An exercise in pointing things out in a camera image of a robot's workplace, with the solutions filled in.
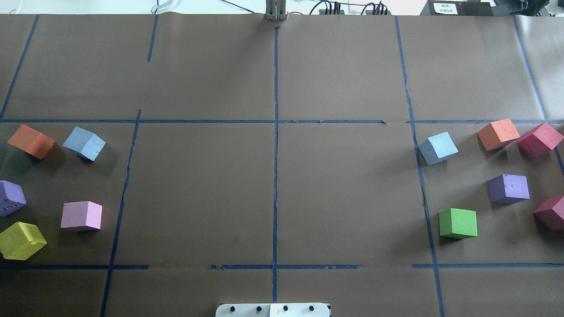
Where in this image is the yellow foam block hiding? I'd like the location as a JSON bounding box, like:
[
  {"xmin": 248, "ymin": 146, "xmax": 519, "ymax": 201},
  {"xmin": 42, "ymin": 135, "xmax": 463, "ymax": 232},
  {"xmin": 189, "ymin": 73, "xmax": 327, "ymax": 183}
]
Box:
[{"xmin": 0, "ymin": 221, "xmax": 48, "ymax": 261}]

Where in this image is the crimson foam block lower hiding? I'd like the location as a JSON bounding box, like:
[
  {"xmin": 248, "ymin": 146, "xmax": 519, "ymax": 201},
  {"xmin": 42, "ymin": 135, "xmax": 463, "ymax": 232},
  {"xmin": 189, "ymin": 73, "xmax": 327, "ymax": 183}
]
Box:
[{"xmin": 533, "ymin": 196, "xmax": 564, "ymax": 231}]

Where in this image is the purple foam block right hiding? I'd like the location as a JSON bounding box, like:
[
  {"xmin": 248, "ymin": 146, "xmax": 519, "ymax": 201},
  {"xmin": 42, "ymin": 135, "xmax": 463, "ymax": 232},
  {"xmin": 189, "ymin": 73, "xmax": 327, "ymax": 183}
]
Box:
[{"xmin": 487, "ymin": 174, "xmax": 530, "ymax": 205}]

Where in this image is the black power strip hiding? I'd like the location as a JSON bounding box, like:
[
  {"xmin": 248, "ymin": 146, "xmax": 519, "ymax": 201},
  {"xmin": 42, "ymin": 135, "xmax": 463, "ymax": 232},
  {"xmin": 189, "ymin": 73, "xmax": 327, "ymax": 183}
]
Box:
[
  {"xmin": 361, "ymin": 1, "xmax": 391, "ymax": 15},
  {"xmin": 317, "ymin": 1, "xmax": 345, "ymax": 15}
]

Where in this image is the green foam block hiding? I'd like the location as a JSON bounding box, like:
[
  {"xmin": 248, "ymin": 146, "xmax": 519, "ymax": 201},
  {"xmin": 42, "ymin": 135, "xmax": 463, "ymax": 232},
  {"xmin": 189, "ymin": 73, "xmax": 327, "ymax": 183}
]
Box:
[{"xmin": 438, "ymin": 207, "xmax": 478, "ymax": 240}]

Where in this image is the orange foam block right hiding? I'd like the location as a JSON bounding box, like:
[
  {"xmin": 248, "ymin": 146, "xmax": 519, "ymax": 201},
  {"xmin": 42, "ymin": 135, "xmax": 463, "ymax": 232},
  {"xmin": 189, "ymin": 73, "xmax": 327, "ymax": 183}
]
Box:
[{"xmin": 477, "ymin": 118, "xmax": 520, "ymax": 151}]

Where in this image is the purple foam block left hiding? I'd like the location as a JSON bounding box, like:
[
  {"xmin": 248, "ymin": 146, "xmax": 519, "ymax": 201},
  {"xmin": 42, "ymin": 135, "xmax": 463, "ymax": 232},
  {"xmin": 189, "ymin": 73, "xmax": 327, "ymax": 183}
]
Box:
[{"xmin": 0, "ymin": 180, "xmax": 27, "ymax": 217}]

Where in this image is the pink foam block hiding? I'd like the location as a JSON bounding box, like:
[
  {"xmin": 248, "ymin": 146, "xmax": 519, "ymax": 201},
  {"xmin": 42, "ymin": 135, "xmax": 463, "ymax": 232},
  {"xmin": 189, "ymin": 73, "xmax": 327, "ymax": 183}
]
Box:
[{"xmin": 60, "ymin": 201, "xmax": 103, "ymax": 231}]

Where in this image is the grey metal camera post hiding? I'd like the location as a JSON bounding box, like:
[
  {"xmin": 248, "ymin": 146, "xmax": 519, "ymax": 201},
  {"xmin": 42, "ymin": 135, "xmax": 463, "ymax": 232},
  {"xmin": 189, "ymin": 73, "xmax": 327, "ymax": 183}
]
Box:
[{"xmin": 264, "ymin": 0, "xmax": 288, "ymax": 21}]

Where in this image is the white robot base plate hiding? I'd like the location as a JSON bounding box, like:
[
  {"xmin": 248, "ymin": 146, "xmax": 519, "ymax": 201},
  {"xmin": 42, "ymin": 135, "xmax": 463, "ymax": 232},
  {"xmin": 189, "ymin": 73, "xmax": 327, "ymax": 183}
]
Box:
[{"xmin": 215, "ymin": 302, "xmax": 332, "ymax": 317}]

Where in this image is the purple foam block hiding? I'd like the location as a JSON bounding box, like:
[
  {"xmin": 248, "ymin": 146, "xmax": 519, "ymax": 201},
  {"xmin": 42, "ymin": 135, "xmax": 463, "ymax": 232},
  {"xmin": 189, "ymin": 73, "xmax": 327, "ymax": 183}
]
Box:
[
  {"xmin": 487, "ymin": 174, "xmax": 530, "ymax": 205},
  {"xmin": 0, "ymin": 180, "xmax": 27, "ymax": 217}
]

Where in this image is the crimson foam block upper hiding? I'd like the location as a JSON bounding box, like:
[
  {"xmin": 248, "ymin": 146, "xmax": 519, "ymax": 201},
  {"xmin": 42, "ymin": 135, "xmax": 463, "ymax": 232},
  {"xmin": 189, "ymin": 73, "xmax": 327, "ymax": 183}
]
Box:
[{"xmin": 518, "ymin": 122, "xmax": 564, "ymax": 159}]

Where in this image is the black box with label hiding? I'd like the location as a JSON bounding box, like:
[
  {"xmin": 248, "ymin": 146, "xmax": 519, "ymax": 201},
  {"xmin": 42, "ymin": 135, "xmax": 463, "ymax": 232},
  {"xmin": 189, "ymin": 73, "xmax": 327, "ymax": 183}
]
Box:
[{"xmin": 419, "ymin": 0, "xmax": 494, "ymax": 16}]

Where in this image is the light blue foam block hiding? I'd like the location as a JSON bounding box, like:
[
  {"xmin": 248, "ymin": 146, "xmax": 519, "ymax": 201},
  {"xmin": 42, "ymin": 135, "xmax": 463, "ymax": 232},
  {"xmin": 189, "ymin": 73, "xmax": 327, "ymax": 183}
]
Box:
[
  {"xmin": 419, "ymin": 132, "xmax": 459, "ymax": 165},
  {"xmin": 63, "ymin": 126, "xmax": 106, "ymax": 161}
]

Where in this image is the black power strip right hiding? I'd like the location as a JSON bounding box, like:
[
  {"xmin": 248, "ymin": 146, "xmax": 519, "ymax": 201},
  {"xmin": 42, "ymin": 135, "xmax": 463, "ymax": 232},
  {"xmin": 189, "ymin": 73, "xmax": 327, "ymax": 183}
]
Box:
[{"xmin": 361, "ymin": 1, "xmax": 391, "ymax": 15}]

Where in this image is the orange foam block left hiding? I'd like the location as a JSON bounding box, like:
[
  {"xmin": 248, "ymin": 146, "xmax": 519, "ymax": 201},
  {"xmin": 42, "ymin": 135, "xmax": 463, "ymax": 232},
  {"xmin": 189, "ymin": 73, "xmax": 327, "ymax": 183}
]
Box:
[{"xmin": 7, "ymin": 124, "xmax": 55, "ymax": 160}]

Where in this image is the black power strip left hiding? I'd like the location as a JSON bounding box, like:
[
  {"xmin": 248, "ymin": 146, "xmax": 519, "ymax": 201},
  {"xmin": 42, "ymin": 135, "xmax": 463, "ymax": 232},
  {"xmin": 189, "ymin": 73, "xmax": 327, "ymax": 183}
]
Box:
[{"xmin": 317, "ymin": 1, "xmax": 345, "ymax": 15}]

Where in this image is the orange foam block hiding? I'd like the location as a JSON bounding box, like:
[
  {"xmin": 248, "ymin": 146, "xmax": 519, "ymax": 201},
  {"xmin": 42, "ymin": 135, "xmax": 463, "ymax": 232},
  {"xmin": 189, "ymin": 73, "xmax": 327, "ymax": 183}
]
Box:
[
  {"xmin": 477, "ymin": 118, "xmax": 520, "ymax": 151},
  {"xmin": 7, "ymin": 124, "xmax": 55, "ymax": 160}
]

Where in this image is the crimson foam block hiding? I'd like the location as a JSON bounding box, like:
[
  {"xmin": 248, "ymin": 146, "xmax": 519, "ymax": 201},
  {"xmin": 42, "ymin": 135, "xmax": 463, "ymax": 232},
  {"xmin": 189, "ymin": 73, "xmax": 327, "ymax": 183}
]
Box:
[
  {"xmin": 533, "ymin": 196, "xmax": 564, "ymax": 231},
  {"xmin": 518, "ymin": 122, "xmax": 564, "ymax": 159}
]

